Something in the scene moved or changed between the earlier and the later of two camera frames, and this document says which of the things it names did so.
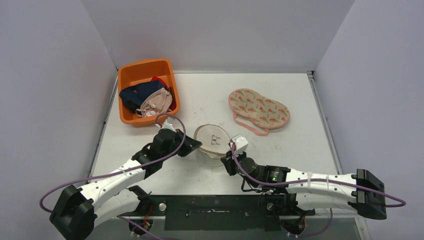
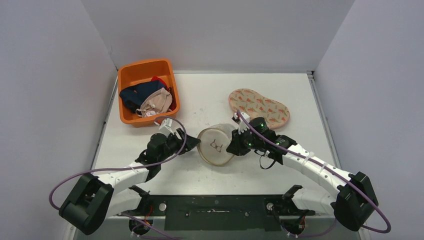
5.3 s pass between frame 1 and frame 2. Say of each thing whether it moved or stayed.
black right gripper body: moved
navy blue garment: stayed
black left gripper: stayed
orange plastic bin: stayed
